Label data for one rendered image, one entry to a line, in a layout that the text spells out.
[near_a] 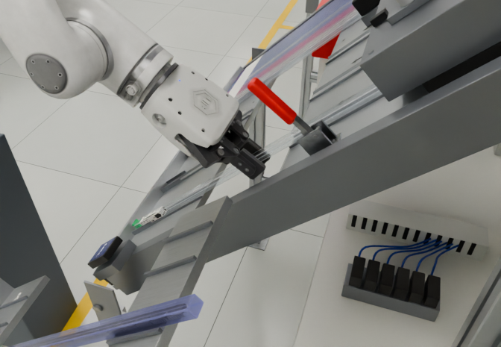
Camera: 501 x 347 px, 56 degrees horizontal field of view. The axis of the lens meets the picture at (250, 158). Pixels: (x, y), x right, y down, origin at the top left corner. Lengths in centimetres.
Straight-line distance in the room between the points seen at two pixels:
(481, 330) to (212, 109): 39
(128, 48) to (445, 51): 35
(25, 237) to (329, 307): 82
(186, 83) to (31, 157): 175
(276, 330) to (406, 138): 118
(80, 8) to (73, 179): 156
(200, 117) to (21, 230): 83
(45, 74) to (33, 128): 195
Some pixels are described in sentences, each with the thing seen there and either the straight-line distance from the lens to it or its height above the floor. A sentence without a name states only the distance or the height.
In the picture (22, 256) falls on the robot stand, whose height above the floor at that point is 38.
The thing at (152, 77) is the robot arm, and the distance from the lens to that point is 58.
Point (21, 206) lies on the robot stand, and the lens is 130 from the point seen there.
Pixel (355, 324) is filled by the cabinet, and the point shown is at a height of 62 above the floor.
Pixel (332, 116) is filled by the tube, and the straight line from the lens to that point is 55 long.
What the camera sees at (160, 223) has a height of 78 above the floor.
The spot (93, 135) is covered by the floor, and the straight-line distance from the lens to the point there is 233.
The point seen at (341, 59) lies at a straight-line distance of 73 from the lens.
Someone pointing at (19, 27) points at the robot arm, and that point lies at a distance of 54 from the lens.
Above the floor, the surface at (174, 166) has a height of 73.
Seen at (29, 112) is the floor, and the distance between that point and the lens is 262.
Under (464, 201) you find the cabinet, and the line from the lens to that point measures 112.
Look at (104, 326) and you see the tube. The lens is 43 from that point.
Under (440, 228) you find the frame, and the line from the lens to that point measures 97.
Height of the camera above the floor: 134
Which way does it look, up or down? 40 degrees down
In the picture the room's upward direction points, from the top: straight up
